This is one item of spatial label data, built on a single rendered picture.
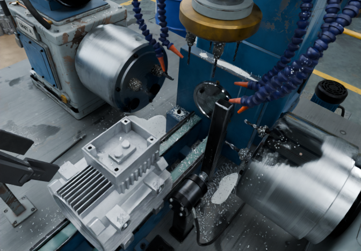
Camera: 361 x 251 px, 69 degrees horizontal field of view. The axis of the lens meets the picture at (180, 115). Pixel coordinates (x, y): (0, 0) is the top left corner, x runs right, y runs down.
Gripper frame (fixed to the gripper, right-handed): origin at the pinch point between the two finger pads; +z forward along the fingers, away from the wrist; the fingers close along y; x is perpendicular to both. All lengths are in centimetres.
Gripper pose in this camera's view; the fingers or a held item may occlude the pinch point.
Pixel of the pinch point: (28, 157)
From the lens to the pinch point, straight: 50.9
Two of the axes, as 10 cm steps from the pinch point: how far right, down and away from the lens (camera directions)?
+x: -5.8, 8.0, -1.3
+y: -7.7, -4.9, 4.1
